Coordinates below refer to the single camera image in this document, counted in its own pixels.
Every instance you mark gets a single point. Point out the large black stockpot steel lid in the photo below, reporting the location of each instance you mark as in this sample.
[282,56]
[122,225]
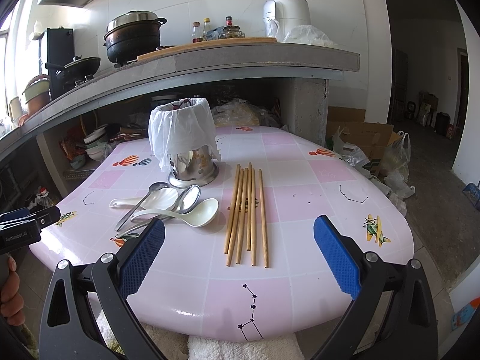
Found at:
[132,34]

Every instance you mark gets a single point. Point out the white ceramic soup spoon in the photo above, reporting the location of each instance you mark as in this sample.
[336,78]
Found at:
[201,215]

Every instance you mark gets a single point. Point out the yellow cap bottle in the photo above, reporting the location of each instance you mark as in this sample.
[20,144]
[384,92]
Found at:
[205,28]

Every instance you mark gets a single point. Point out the white kitchen appliance steel top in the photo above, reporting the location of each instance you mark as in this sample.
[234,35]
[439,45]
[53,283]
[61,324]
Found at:
[281,16]

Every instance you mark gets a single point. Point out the plastic bags on floor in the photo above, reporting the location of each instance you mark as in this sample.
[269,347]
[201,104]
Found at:
[393,168]

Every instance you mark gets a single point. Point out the bag of yellow food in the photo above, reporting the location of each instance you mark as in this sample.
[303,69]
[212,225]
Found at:
[240,113]

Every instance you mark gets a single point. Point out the large steel spoon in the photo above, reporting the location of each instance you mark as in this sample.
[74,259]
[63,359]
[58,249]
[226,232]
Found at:
[185,202]

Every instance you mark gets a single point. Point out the brown pot green lid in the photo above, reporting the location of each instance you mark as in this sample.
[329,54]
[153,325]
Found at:
[37,93]

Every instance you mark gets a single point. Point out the clear plastic bag on counter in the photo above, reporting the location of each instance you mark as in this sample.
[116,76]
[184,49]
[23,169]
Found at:
[301,34]

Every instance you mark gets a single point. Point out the cardboard box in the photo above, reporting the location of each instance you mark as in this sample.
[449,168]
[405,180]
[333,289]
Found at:
[371,138]

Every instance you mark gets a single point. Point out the white plastic bag on holder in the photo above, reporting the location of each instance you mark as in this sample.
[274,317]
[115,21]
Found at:
[181,126]

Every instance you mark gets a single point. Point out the stack of white bowls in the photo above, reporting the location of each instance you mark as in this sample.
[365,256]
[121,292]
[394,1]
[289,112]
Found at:
[96,142]

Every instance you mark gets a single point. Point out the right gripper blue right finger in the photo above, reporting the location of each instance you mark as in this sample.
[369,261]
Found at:
[408,329]

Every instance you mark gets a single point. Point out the steel utensil holder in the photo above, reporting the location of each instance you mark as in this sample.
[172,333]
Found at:
[195,167]

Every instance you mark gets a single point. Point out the person's left hand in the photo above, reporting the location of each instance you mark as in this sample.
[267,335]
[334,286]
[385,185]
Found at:
[12,303]

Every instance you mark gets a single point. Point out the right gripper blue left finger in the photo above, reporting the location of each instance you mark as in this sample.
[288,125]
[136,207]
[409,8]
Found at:
[68,325]

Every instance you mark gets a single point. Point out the small steel spoon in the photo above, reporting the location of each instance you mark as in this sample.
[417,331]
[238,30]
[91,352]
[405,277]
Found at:
[157,186]

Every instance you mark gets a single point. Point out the small red label bottle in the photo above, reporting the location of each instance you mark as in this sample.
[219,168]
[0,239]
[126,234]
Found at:
[197,34]

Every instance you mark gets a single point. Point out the white shell-shaped rice scoop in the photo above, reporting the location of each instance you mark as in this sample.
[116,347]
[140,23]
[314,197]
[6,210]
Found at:
[163,199]

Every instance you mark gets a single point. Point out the wooden chopstick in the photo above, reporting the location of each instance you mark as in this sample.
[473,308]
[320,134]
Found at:
[241,218]
[249,204]
[235,221]
[231,210]
[264,229]
[253,216]

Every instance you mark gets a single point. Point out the black wok with lid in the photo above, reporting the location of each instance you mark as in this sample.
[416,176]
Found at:
[78,69]

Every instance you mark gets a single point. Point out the wooden cutting board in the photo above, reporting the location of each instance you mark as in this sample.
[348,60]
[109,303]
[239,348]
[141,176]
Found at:
[205,45]

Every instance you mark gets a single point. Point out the white towel at table edge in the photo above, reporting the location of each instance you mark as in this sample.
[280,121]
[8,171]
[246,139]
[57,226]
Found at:
[178,346]

